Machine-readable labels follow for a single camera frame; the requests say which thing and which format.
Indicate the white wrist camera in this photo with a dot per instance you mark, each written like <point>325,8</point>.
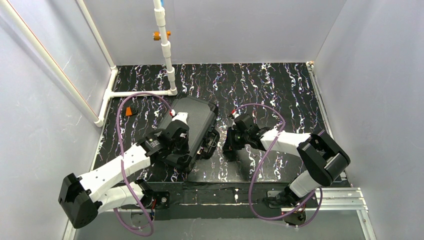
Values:
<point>233,115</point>
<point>181,116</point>

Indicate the orange clamp on pole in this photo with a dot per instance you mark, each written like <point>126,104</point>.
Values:
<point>157,36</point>

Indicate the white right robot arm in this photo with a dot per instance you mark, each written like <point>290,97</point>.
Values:
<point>322,157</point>

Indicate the black poker set case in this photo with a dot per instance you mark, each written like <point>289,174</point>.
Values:
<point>201,137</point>

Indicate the orange black small clip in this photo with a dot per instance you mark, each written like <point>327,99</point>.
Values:
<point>129,111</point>

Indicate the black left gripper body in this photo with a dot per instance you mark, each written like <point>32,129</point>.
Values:
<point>185,159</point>

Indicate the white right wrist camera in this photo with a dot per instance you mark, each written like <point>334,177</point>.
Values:
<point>233,115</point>

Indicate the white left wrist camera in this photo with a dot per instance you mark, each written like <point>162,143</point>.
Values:
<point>181,116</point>

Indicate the white pvc pole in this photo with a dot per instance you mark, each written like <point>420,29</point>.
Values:
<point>160,17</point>

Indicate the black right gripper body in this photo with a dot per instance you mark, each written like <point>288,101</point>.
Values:
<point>230,145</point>

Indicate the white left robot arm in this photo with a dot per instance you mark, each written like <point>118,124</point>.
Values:
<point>83,197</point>

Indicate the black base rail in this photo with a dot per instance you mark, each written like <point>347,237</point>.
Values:
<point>212,200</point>

